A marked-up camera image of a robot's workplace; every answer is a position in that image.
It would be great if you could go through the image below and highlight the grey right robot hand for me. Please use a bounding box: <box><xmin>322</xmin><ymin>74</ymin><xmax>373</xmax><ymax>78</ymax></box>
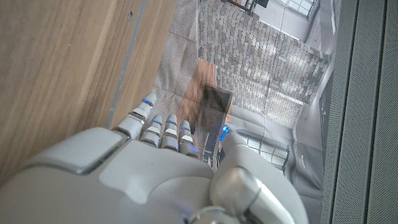
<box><xmin>0</xmin><ymin>92</ymin><xmax>309</xmax><ymax>224</ymax></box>

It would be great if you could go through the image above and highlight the printed office backdrop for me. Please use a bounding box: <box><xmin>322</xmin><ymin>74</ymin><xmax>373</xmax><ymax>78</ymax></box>
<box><xmin>154</xmin><ymin>0</ymin><xmax>343</xmax><ymax>224</ymax></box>

